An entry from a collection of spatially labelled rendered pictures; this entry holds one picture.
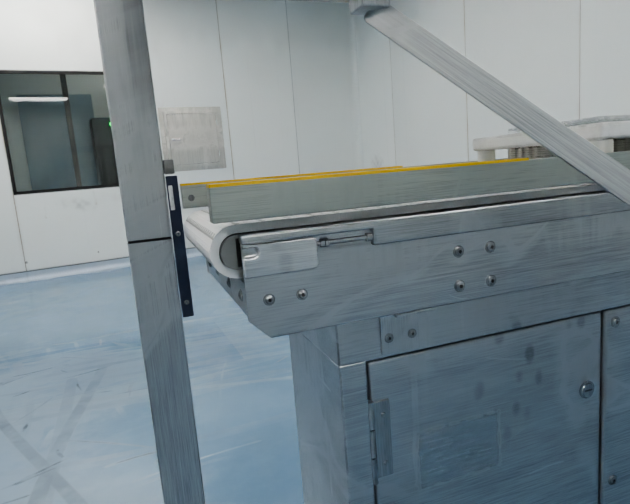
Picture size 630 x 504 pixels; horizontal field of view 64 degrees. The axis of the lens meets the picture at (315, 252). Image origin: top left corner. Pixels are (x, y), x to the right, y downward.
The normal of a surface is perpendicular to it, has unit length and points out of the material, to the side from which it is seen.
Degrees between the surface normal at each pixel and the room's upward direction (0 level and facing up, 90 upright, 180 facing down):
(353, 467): 90
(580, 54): 90
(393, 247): 90
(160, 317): 90
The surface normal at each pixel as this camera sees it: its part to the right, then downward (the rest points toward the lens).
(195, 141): 0.46, 0.11
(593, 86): -0.88, 0.15
